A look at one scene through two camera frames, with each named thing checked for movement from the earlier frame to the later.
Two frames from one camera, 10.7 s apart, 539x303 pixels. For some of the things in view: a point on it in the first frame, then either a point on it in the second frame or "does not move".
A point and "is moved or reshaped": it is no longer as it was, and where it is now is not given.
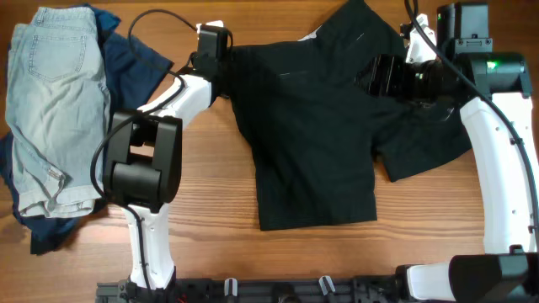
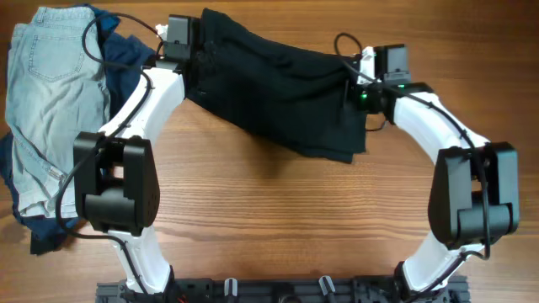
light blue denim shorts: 57,103 does not move
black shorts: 316,133 is moved or reshaped
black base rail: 332,289 does not move
